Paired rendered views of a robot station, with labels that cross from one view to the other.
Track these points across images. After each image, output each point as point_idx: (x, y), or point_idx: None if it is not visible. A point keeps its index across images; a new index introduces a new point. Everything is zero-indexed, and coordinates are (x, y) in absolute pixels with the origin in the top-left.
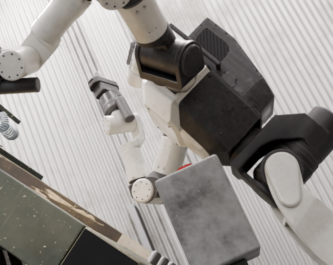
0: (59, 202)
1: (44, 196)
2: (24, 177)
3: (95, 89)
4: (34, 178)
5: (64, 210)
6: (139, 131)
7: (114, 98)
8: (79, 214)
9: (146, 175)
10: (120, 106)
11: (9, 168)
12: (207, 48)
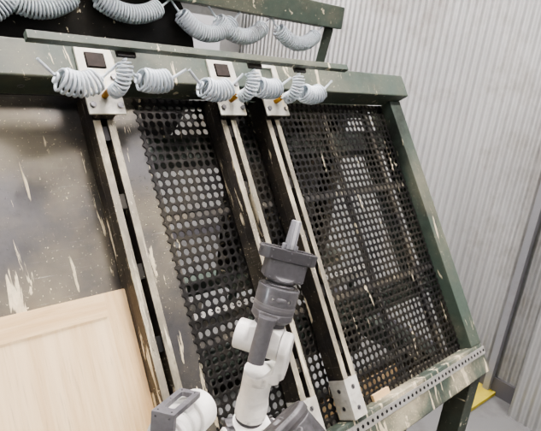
0: (150, 371)
1: (144, 351)
2: (137, 312)
3: (264, 260)
4: (143, 323)
5: (151, 383)
6: (273, 372)
7: (266, 305)
8: (159, 403)
9: (251, 424)
10: (254, 334)
11: (130, 288)
12: None
